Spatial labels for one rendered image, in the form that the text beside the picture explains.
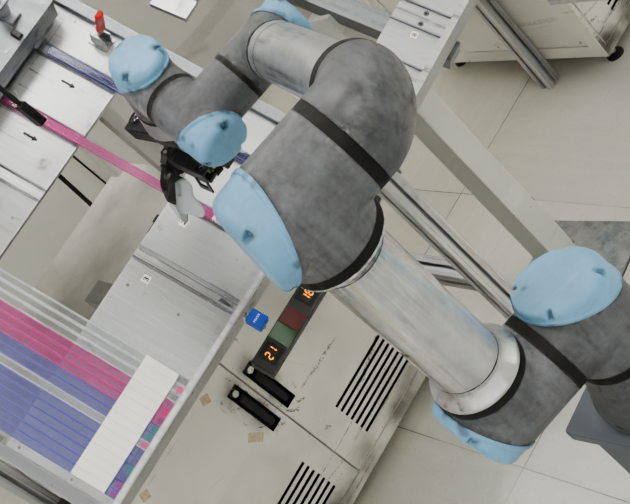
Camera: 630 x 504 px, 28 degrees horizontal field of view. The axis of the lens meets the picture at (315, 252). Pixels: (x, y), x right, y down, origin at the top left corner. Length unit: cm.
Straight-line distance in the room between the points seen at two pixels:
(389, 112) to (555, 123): 185
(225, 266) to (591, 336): 73
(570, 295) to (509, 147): 163
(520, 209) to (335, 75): 132
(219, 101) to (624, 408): 61
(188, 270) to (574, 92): 133
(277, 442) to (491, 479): 42
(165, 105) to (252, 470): 103
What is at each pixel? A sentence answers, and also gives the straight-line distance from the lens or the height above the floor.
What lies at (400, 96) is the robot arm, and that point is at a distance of 118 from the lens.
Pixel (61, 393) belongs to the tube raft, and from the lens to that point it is 196.
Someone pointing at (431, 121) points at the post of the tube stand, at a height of 53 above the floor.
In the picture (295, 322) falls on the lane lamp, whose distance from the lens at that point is 197.
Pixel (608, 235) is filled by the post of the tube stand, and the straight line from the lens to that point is 264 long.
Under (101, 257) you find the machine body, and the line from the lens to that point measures 267.
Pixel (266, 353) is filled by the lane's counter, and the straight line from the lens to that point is 196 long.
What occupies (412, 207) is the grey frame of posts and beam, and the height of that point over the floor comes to 53.
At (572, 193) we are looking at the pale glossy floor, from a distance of 280.
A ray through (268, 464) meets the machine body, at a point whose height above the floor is 29.
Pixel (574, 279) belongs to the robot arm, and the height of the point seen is 78.
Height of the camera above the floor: 172
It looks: 32 degrees down
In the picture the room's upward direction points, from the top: 48 degrees counter-clockwise
